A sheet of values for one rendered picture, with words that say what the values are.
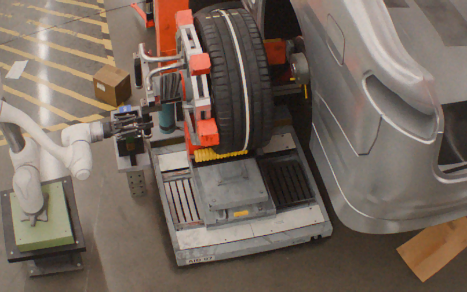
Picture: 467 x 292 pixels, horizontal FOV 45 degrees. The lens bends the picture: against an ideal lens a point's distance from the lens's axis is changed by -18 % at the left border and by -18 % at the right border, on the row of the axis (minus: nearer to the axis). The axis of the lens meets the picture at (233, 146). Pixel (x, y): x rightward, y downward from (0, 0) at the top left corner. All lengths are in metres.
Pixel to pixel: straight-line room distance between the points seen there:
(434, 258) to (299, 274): 0.82
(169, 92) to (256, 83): 0.36
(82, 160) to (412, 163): 1.36
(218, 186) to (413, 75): 1.71
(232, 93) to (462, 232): 1.73
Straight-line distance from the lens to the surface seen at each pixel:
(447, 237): 3.62
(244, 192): 3.36
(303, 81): 3.04
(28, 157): 3.12
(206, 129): 2.72
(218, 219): 3.32
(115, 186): 3.73
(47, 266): 3.44
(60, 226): 3.13
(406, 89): 1.97
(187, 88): 2.92
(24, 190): 3.02
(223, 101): 2.69
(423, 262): 3.47
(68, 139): 2.82
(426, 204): 2.34
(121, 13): 5.11
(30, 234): 3.14
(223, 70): 2.68
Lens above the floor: 2.80
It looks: 46 degrees down
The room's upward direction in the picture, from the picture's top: straight up
